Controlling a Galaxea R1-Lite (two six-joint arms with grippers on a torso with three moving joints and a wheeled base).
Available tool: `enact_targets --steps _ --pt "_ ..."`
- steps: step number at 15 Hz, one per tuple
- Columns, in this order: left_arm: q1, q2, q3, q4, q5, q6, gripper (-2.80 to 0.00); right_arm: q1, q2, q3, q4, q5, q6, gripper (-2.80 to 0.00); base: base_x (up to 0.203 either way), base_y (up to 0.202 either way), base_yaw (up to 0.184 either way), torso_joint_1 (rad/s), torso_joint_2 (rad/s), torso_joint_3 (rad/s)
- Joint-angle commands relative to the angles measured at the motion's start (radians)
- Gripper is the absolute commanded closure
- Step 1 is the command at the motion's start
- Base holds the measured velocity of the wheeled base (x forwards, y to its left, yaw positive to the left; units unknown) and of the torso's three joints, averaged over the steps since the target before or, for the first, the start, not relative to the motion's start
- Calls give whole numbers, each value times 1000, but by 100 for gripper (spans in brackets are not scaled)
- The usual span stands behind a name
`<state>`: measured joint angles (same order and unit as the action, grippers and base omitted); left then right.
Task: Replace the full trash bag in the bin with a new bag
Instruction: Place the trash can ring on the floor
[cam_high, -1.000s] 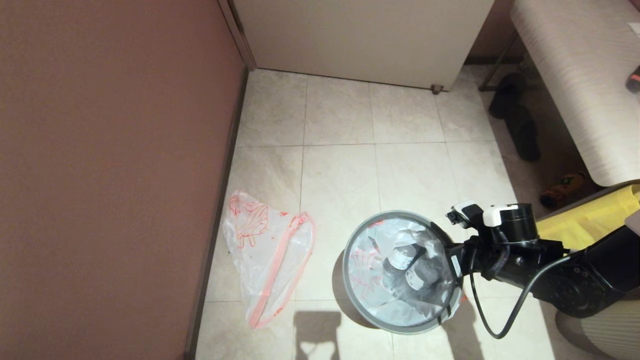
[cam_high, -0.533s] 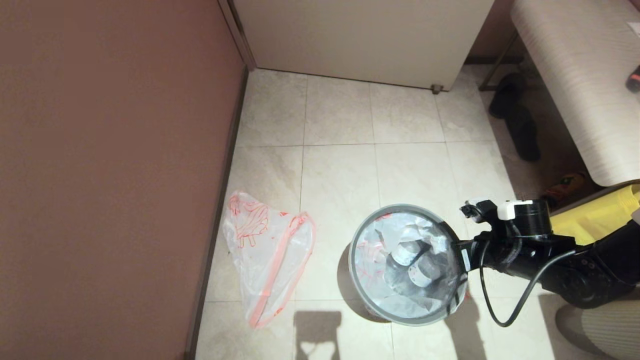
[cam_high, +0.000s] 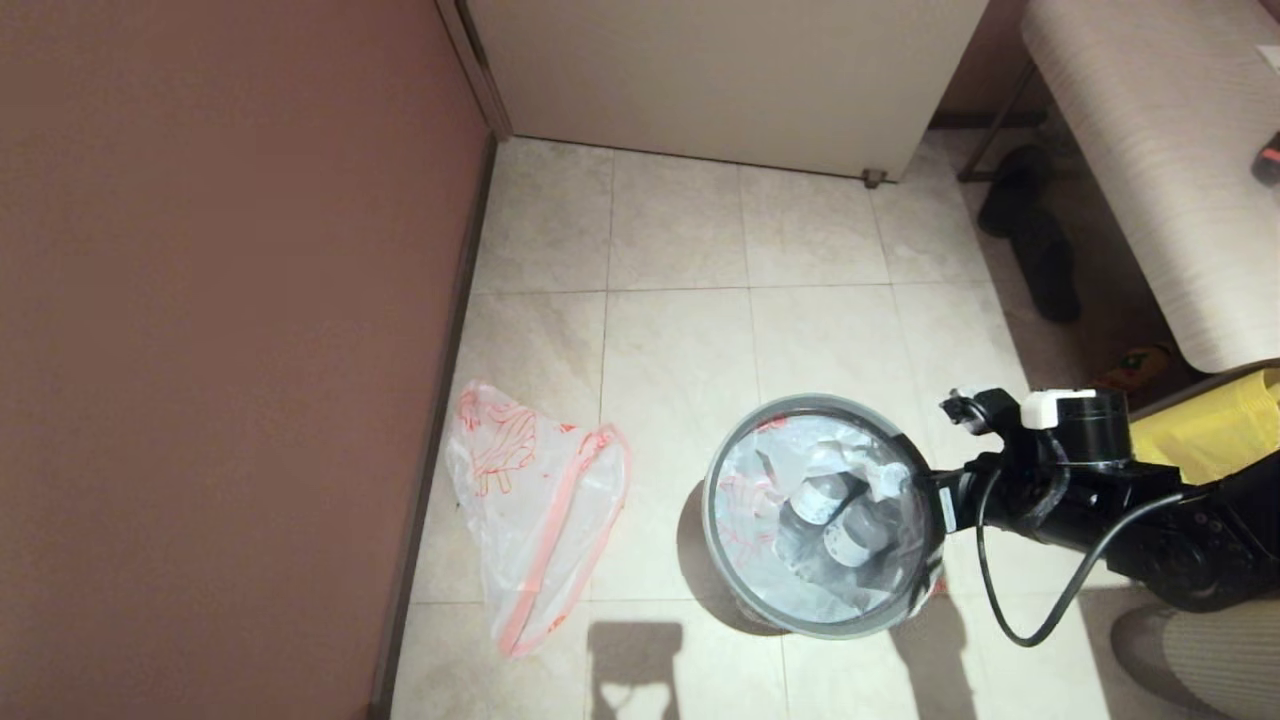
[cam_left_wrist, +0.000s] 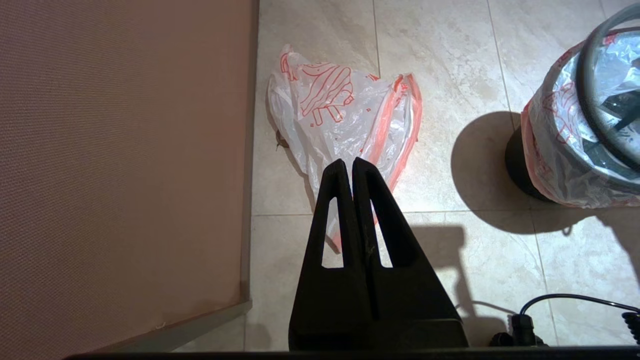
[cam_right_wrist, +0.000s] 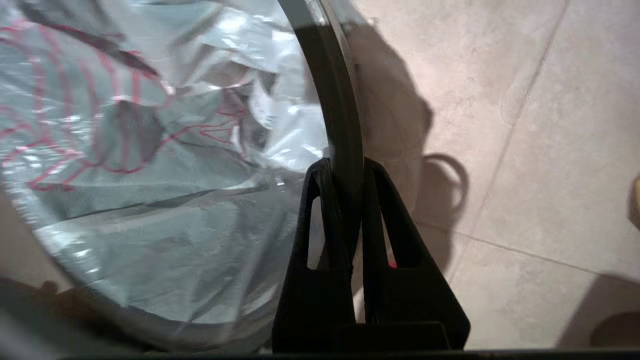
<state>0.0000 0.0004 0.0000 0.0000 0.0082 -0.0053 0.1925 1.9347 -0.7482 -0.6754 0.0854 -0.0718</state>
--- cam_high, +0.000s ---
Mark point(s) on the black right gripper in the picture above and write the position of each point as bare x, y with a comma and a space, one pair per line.
1010, 500

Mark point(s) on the black trash bin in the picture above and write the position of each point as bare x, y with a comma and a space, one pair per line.
745, 612

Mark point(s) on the yellow fabric bag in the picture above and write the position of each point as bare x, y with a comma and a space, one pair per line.
1220, 430

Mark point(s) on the white liner bag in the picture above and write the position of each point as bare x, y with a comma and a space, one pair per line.
520, 500

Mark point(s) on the orange brown shoe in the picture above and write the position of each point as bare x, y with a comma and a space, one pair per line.
1135, 365

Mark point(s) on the black slipper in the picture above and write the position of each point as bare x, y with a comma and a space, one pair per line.
1010, 195
1052, 275

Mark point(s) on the small metal cabinet foot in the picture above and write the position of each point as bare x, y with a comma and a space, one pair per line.
873, 180

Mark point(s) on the metal bench leg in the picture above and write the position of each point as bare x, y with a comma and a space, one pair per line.
990, 125

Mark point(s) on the beige wood-grain bench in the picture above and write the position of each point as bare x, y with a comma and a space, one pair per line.
1150, 150

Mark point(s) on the red black object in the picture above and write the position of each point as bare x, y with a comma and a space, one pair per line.
1268, 165

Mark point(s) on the white cabinet panel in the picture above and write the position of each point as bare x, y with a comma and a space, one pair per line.
720, 80

